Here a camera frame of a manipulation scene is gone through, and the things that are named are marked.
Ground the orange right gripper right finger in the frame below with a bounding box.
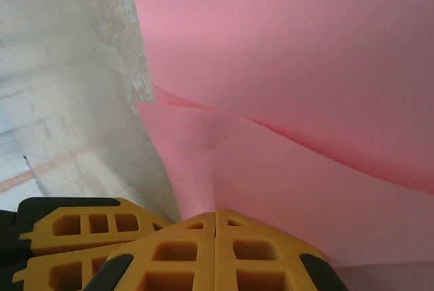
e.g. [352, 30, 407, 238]
[216, 208, 350, 291]

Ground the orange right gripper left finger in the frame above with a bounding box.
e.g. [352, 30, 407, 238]
[86, 212, 217, 291]

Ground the pink square paper sheet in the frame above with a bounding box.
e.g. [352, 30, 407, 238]
[127, 0, 434, 268]

